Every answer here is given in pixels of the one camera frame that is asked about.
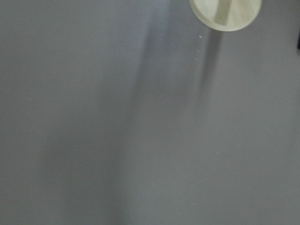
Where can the wooden cup rack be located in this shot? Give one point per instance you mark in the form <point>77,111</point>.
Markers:
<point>226,15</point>

